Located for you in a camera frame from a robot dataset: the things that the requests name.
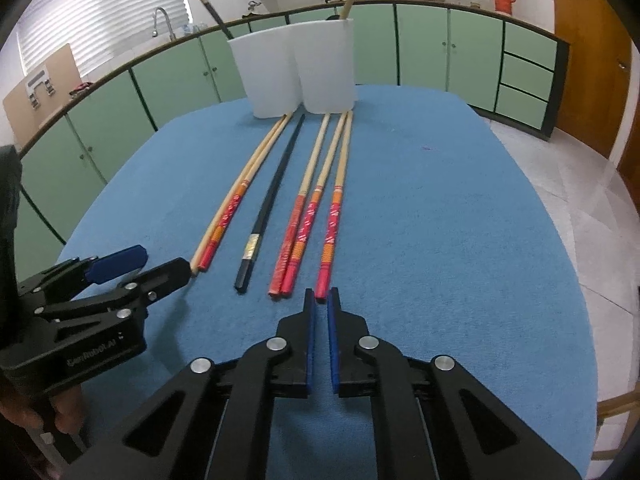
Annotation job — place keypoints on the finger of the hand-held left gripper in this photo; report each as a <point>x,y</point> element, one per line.
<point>160,277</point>
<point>117,262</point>

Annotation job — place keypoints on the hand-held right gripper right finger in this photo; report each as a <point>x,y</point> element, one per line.
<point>332,345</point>

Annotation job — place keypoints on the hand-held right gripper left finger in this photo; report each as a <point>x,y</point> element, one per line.
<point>311,340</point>

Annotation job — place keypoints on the black chopstick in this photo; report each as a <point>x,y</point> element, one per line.
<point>260,225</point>
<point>212,10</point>

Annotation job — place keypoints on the white plastic utensil holder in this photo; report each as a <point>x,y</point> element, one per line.
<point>320,70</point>

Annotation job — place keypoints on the person's left hand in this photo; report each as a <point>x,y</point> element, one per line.
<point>67,410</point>

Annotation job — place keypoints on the green base cabinet run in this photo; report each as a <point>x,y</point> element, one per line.
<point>115,120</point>

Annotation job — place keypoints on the blue table cloth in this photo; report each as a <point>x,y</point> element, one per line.
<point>450,235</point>

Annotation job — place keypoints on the red cloth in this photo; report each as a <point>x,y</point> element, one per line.
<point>81,89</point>

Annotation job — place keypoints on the cardboard box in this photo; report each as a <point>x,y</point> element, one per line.
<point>55,80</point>

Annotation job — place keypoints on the plastic bottles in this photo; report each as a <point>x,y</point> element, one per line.
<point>195,28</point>

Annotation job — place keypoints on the metal faucet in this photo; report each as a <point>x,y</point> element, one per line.
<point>162,20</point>

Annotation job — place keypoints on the white window blind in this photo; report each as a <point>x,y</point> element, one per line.
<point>100,10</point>

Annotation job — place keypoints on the wooden chair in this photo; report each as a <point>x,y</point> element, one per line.
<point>612,405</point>

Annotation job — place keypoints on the green base cabinet with drawers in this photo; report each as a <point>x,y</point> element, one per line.
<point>450,55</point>

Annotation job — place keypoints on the wooden door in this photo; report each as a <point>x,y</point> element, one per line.
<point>585,60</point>
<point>631,160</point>

